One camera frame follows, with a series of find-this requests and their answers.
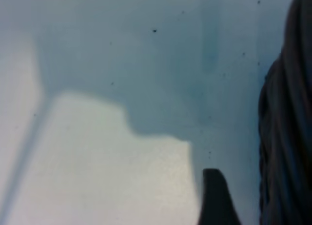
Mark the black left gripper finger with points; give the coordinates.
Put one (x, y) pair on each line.
(217, 200)

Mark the dark brown woven basket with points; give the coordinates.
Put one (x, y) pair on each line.
(287, 125)

